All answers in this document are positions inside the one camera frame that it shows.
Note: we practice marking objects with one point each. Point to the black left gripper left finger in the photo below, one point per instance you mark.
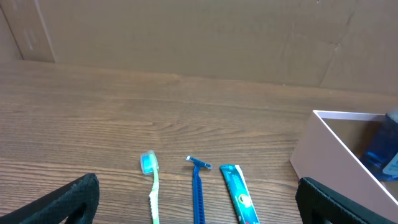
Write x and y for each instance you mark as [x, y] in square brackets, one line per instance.
[75, 202]

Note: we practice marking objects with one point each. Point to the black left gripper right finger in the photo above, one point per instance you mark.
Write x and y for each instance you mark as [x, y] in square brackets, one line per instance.
[319, 204]

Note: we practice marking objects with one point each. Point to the teal toothpaste tube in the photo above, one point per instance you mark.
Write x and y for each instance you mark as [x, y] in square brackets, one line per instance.
[239, 193]

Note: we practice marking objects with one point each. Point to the green white toothbrush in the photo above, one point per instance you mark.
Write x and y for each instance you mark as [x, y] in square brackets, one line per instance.
[150, 166]

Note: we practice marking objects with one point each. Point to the clear soap pump bottle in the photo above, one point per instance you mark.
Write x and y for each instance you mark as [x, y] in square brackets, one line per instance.
[380, 158]

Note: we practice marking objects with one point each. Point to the blue disposable razor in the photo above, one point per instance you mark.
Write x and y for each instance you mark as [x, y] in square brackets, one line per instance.
[198, 203]

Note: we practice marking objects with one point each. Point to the white cardboard box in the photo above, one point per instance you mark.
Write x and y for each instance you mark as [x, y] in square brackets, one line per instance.
[329, 152]

